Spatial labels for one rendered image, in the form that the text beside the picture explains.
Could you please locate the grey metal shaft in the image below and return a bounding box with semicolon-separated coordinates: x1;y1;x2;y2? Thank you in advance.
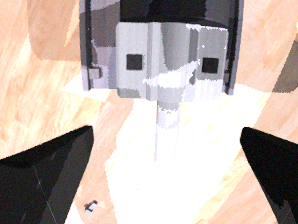
154;100;182;167

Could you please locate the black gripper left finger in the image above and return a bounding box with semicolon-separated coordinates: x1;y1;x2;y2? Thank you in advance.
0;125;94;224

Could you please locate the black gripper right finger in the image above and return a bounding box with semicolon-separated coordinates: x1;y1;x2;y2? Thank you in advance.
239;127;298;224

